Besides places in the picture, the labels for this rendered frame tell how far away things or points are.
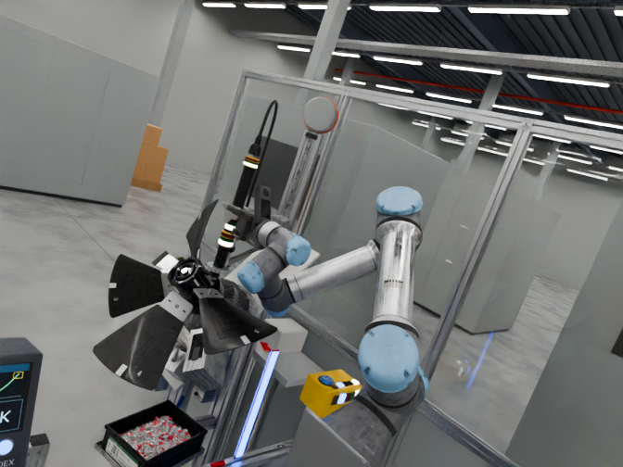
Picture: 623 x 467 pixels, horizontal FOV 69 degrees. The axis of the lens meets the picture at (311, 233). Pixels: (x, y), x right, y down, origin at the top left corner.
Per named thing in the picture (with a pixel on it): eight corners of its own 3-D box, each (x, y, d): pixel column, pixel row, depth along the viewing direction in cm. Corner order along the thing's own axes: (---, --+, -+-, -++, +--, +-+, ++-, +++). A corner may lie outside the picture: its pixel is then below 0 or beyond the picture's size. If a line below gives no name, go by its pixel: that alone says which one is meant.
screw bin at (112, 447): (162, 419, 137) (169, 398, 135) (201, 451, 129) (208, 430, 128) (97, 448, 118) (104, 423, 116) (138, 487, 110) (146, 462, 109)
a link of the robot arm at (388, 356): (419, 412, 93) (423, 217, 127) (418, 383, 82) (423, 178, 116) (361, 406, 96) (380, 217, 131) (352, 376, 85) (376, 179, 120)
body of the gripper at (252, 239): (228, 233, 133) (251, 248, 125) (237, 206, 132) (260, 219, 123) (248, 235, 139) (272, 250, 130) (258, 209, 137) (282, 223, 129)
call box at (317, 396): (330, 396, 152) (341, 368, 150) (351, 414, 145) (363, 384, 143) (297, 402, 140) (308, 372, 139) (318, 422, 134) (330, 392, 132)
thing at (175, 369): (174, 377, 152) (187, 360, 155) (186, 383, 148) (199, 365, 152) (161, 366, 147) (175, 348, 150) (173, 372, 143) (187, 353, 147)
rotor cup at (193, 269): (175, 298, 155) (155, 274, 147) (208, 271, 160) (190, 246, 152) (196, 318, 145) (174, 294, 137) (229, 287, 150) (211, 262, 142)
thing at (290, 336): (280, 334, 214) (287, 313, 212) (301, 352, 203) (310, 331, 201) (251, 336, 202) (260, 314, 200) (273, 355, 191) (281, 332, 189)
